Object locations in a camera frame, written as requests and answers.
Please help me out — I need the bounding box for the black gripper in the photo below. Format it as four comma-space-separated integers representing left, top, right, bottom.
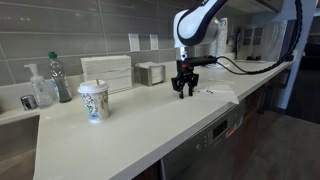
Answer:
171, 59, 200, 100

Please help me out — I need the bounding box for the white paper towel sheet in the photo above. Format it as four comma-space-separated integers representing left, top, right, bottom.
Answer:
191, 83, 240, 105

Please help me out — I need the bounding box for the patterned paper towel roll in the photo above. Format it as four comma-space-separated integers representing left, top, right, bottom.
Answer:
206, 17, 232, 70

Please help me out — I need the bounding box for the metal napkin holder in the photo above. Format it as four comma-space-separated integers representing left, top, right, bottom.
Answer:
134, 61, 167, 88

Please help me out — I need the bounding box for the stainless steel dishwasher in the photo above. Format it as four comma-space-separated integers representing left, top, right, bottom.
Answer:
159, 99, 246, 180

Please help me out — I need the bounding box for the brown base cabinet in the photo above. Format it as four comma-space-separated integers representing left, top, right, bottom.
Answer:
244, 71, 292, 134

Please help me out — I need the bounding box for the stack of white paper towels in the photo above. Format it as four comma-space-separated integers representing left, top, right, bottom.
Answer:
80, 54, 133, 95

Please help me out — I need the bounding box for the printed paper cup white lid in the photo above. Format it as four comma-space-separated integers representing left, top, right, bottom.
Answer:
77, 79, 110, 124

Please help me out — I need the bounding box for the black framed window panel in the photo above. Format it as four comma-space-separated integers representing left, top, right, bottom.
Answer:
242, 19, 300, 62

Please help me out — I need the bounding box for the overhead cabinet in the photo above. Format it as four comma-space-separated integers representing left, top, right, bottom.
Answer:
229, 0, 284, 14

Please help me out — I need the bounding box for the dish soap bottle green cap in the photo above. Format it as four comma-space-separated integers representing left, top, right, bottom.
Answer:
47, 51, 73, 104

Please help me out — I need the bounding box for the clear pump soap dispenser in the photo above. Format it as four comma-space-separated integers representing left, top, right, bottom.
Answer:
23, 63, 54, 109

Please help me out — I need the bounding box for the chrome faucet knob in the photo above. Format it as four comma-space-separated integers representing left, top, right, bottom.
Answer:
19, 94, 38, 111

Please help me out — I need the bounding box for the steel sink basin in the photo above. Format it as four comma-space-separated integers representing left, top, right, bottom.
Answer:
0, 114, 40, 180

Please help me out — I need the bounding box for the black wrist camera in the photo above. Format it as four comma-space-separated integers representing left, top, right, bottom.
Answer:
186, 55, 219, 67

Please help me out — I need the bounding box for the white wall outlet plate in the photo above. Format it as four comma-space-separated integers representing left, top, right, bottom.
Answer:
149, 33, 160, 51
128, 33, 141, 53

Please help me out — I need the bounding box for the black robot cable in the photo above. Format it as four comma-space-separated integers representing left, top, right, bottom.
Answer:
215, 0, 304, 76

